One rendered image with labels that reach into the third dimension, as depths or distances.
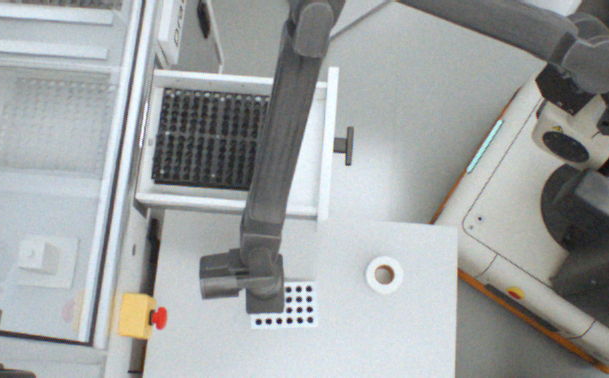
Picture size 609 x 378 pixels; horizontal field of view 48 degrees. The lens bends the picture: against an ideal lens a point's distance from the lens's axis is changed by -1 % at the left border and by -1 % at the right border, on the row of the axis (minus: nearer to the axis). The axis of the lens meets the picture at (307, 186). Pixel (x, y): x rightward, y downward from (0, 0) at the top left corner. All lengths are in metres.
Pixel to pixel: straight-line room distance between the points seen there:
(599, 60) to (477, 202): 1.01
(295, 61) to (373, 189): 1.32
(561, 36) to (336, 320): 0.68
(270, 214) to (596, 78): 0.48
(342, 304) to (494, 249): 0.68
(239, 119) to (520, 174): 0.93
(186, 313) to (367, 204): 0.96
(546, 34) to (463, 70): 1.42
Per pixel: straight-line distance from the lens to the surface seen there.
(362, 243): 1.37
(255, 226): 1.02
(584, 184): 1.51
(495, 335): 2.18
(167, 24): 1.35
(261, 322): 1.34
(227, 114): 1.29
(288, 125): 0.94
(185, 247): 1.38
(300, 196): 1.30
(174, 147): 1.28
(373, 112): 2.26
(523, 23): 0.95
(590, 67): 0.98
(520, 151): 2.01
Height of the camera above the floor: 2.10
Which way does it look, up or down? 75 degrees down
